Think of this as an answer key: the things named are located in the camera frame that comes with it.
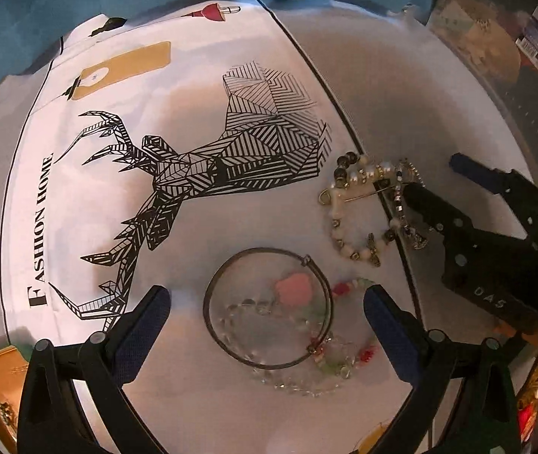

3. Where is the clear crystal bead bracelet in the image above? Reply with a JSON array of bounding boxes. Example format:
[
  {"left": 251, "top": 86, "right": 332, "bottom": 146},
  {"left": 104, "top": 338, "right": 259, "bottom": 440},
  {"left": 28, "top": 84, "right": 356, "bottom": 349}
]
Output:
[{"left": 209, "top": 297, "right": 379, "bottom": 399}]

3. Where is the rhinestone charm chain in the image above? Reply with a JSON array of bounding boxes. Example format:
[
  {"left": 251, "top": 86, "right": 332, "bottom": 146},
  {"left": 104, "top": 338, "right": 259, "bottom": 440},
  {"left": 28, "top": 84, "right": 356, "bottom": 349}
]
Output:
[{"left": 377, "top": 157, "right": 432, "bottom": 252}]

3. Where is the white deer print table runner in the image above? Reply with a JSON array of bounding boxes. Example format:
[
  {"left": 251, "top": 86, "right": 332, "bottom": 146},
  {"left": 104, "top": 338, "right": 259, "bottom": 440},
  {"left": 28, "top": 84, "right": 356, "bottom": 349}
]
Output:
[{"left": 0, "top": 2, "right": 442, "bottom": 454}]

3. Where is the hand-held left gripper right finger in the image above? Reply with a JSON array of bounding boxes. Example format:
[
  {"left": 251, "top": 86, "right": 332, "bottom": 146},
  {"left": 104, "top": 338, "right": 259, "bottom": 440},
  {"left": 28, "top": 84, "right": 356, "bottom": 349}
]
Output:
[{"left": 363, "top": 285, "right": 522, "bottom": 454}]

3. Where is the grey tablecloth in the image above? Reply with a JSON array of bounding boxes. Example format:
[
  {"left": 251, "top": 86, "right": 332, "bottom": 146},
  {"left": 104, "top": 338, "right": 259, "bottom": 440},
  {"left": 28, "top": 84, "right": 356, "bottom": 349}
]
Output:
[{"left": 0, "top": 0, "right": 538, "bottom": 454}]

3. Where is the pink green bead bracelet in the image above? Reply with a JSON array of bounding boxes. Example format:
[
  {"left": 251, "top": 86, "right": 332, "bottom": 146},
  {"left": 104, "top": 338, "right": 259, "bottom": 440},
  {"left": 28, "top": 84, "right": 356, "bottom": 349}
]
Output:
[{"left": 273, "top": 274, "right": 379, "bottom": 380}]

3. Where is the gold safety pin brooch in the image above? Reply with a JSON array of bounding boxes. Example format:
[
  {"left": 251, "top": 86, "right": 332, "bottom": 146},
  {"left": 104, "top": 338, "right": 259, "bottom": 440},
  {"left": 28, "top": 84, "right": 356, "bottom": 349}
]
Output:
[{"left": 318, "top": 180, "right": 410, "bottom": 206}]

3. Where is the dark patterned board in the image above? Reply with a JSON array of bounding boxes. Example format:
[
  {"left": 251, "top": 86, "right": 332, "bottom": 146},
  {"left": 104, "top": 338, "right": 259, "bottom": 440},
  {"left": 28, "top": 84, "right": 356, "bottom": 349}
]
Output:
[{"left": 427, "top": 0, "right": 538, "bottom": 209}]

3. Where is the pearl bead bracelet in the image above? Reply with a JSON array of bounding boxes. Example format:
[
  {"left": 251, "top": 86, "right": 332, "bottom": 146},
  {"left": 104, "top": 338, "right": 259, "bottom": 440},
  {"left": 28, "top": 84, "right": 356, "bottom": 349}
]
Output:
[{"left": 329, "top": 151, "right": 398, "bottom": 268}]

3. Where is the thin metal bangle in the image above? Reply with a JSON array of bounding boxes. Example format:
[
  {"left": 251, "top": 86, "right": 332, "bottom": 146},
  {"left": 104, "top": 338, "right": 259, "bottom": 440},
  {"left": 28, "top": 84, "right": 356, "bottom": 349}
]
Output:
[{"left": 203, "top": 247, "right": 334, "bottom": 371}]

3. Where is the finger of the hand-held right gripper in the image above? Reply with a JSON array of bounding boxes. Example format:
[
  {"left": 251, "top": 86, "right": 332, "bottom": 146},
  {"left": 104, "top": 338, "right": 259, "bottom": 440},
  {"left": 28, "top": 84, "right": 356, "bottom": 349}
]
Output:
[
  {"left": 449, "top": 152, "right": 535, "bottom": 200},
  {"left": 403, "top": 182, "right": 469, "bottom": 247}
]

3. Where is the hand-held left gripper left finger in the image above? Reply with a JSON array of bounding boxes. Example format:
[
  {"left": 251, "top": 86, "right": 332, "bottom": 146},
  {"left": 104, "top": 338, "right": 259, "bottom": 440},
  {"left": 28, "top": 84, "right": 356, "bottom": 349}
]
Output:
[{"left": 17, "top": 285, "right": 171, "bottom": 454}]

